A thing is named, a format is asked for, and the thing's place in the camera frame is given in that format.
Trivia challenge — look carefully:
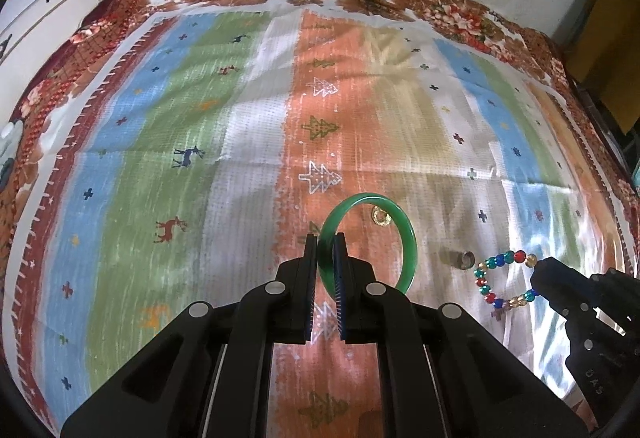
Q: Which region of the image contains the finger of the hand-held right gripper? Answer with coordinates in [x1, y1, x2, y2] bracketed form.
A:
[532, 280, 597, 325]
[530, 257, 609, 305]

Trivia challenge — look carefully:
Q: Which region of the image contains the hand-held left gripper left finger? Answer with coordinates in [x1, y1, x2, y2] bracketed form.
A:
[60, 233, 321, 438]

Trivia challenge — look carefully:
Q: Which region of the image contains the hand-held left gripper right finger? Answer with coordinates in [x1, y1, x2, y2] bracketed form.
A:
[332, 232, 589, 438]

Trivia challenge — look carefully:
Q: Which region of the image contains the multicolour beaded bracelet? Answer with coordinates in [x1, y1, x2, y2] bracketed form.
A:
[473, 249, 540, 310]

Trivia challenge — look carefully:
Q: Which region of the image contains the green jade bangle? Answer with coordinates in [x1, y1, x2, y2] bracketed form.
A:
[318, 193, 417, 295]

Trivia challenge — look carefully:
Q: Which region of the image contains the striped printed mat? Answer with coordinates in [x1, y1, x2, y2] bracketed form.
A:
[10, 10, 637, 438]

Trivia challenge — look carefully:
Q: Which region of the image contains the mustard hanging garment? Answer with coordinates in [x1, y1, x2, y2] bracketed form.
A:
[564, 0, 640, 135]

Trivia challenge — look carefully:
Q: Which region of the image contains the white crumpled cloth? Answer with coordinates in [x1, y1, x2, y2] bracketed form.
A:
[0, 119, 24, 185]

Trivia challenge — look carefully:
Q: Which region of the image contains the white headboard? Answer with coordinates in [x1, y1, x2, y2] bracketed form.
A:
[0, 0, 122, 80]

